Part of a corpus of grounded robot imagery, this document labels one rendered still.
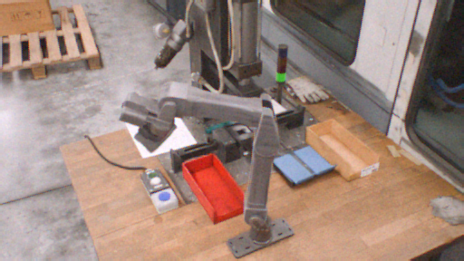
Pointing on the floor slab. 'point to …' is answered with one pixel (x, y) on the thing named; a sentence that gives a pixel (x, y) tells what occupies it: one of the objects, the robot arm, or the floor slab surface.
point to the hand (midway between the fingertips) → (150, 140)
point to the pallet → (53, 44)
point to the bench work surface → (192, 223)
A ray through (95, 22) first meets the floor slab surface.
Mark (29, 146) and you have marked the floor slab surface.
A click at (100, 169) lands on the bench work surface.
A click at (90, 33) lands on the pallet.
